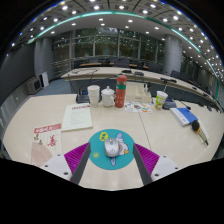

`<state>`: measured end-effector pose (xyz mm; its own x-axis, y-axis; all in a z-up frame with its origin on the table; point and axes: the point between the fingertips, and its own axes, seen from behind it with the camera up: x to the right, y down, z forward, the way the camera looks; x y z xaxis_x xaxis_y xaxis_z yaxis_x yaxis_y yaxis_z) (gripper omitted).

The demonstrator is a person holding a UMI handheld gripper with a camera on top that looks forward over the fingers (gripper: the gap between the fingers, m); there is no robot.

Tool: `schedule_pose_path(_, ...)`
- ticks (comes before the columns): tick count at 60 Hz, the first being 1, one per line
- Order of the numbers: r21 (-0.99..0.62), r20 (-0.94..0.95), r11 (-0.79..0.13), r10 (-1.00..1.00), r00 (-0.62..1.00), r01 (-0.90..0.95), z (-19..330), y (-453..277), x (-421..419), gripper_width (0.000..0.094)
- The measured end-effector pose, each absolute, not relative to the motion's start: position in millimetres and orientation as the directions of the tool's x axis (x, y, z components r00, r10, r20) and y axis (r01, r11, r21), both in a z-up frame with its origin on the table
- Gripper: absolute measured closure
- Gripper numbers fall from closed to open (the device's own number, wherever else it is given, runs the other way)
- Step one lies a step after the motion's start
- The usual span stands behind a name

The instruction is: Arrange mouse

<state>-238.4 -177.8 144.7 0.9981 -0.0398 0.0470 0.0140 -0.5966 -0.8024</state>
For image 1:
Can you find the grey box appliance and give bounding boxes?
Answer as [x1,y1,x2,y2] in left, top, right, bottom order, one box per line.
[26,77,43,95]

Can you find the black handheld microphone orange ring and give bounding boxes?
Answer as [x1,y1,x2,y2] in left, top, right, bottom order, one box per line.
[191,119,210,146]

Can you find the white leaning board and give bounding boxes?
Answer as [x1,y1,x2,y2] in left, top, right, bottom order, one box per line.
[40,71,50,88]

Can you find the white printed paper sheet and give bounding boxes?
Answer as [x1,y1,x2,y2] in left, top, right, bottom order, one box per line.
[60,102,94,132]

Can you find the white lidded ceramic mug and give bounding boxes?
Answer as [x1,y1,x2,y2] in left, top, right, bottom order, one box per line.
[100,85,116,108]

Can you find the long curved conference desk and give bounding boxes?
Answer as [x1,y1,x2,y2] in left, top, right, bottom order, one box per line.
[61,66,224,113]

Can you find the white booklet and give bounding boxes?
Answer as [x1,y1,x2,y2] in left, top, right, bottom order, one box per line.
[193,118,211,145]

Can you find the ceiling lights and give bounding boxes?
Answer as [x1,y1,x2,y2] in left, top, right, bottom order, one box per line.
[9,0,224,78]

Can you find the black desk microphone console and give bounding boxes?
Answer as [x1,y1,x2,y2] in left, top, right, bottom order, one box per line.
[68,68,103,104]
[162,96,192,111]

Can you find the colourful sticker sheet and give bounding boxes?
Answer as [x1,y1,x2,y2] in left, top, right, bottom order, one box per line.
[124,101,154,114]

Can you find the blue and white book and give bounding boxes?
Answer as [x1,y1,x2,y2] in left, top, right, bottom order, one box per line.
[169,107,199,128]

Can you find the round teal cartoon mouse pad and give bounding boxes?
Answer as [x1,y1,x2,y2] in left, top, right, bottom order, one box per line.
[87,128,137,171]

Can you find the red bottle with green band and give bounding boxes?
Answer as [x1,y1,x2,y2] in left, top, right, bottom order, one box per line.
[114,74,128,109]

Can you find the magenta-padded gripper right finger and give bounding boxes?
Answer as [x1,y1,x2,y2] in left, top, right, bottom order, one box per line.
[132,143,183,186]

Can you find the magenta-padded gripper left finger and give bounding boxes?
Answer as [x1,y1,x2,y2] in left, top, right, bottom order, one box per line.
[42,141,92,185]

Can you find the beige cardboard box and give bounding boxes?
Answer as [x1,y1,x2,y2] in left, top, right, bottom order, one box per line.
[125,82,153,104]

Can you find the green printed drink cup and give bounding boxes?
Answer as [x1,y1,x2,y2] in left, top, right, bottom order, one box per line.
[154,83,169,111]

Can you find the dark office chairs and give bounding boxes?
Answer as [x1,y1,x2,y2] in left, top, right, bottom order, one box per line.
[73,56,221,101]

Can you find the silver computer mouse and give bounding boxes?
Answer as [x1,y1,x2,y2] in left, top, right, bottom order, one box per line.
[103,137,121,158]

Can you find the red and white leaflet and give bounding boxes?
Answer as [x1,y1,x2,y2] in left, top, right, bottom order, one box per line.
[30,123,64,168]

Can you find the stack of white paper cups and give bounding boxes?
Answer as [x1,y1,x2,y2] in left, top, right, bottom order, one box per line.
[86,84,101,108]

